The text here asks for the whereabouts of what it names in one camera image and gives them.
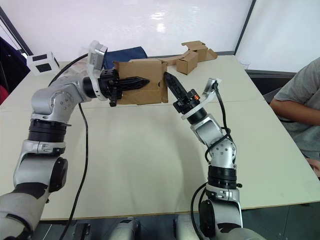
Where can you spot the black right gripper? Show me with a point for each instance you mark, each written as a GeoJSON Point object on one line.
{"type": "Point", "coordinates": [188, 102]}

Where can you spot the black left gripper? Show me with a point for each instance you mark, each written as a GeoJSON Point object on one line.
{"type": "Point", "coordinates": [108, 83]}

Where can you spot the small cardboard box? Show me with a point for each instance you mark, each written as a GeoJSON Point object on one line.
{"type": "Point", "coordinates": [186, 63]}
{"type": "Point", "coordinates": [140, 71]}

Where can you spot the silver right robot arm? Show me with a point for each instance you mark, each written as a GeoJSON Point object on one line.
{"type": "Point", "coordinates": [212, 130]}

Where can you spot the person's bare forearm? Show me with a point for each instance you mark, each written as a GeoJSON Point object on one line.
{"type": "Point", "coordinates": [292, 111]}

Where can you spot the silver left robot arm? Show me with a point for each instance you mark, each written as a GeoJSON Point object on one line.
{"type": "Point", "coordinates": [57, 97]}

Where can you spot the small closed cardboard box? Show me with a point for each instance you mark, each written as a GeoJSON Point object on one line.
{"type": "Point", "coordinates": [186, 63]}

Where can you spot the person's bare hand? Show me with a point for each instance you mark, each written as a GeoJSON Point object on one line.
{"type": "Point", "coordinates": [315, 167]}

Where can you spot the dark blue cloth bag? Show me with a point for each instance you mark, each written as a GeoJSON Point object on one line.
{"type": "Point", "coordinates": [125, 55]}

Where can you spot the white cube with black squares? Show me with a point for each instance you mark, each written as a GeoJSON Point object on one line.
{"type": "Point", "coordinates": [42, 63]}

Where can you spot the dark grey chair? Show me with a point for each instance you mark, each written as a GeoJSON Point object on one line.
{"type": "Point", "coordinates": [271, 96]}

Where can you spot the dark hanging clothing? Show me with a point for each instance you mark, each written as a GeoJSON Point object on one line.
{"type": "Point", "coordinates": [11, 65]}

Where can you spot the person's grey t-shirt torso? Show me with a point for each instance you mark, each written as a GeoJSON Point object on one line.
{"type": "Point", "coordinates": [302, 95]}

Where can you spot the silver rounded robot body part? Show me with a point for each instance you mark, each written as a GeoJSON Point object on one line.
{"type": "Point", "coordinates": [125, 228]}
{"type": "Point", "coordinates": [186, 227]}

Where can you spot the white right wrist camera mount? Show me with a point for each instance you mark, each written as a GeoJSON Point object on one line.
{"type": "Point", "coordinates": [209, 87]}

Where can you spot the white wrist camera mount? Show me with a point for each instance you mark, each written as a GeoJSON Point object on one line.
{"type": "Point", "coordinates": [96, 57]}
{"type": "Point", "coordinates": [209, 87]}

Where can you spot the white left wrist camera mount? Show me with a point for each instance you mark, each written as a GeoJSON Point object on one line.
{"type": "Point", "coordinates": [96, 57]}

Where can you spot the dark partition frame post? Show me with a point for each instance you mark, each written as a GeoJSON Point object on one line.
{"type": "Point", "coordinates": [246, 25]}
{"type": "Point", "coordinates": [16, 30]}

